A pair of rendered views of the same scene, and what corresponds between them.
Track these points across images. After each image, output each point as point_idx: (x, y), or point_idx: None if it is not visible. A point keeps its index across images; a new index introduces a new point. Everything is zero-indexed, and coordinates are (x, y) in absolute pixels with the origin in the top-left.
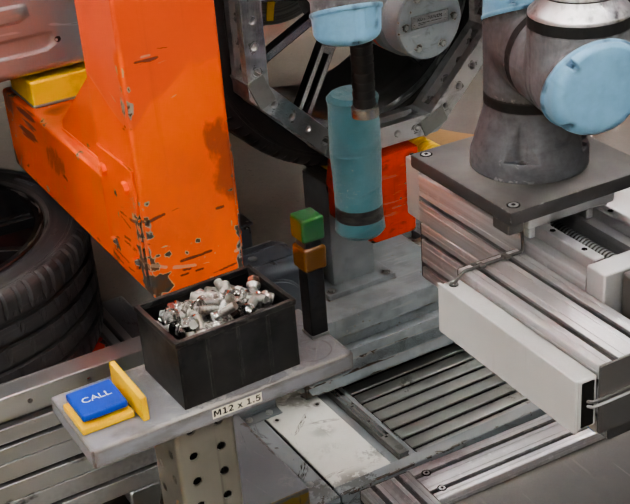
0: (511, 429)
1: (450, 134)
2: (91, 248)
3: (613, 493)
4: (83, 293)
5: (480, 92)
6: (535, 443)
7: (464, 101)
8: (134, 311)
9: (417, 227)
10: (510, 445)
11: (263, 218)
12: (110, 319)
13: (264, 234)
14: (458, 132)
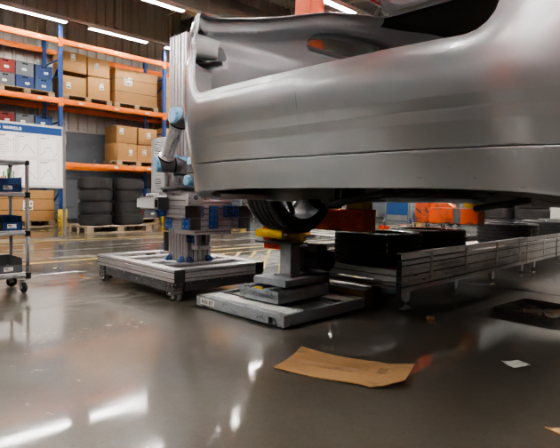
0: (236, 264)
1: (293, 370)
2: (340, 240)
3: (215, 264)
4: (335, 244)
5: (287, 408)
6: (230, 263)
7: (297, 399)
8: (355, 288)
9: (282, 313)
10: (236, 263)
11: (364, 335)
12: (340, 263)
13: (356, 331)
14: (288, 371)
